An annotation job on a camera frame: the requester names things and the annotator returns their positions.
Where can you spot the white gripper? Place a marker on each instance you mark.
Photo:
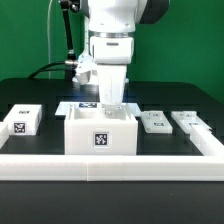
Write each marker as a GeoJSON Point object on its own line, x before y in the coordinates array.
{"type": "Point", "coordinates": [111, 56]}

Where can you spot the white cabinet body box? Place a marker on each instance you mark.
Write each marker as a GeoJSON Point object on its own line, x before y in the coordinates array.
{"type": "Point", "coordinates": [88, 131]}

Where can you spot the white cabinet door panel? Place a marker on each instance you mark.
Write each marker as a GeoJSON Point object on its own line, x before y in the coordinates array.
{"type": "Point", "coordinates": [186, 119]}
{"type": "Point", "coordinates": [156, 122]}

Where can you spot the white cabinet top block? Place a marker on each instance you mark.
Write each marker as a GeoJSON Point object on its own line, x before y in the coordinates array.
{"type": "Point", "coordinates": [24, 119]}

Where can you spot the white tag base sheet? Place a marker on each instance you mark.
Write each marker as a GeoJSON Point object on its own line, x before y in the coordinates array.
{"type": "Point", "coordinates": [64, 106]}

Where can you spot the white U-shaped fence frame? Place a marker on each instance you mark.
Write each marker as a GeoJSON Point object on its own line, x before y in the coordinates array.
{"type": "Point", "coordinates": [208, 166]}

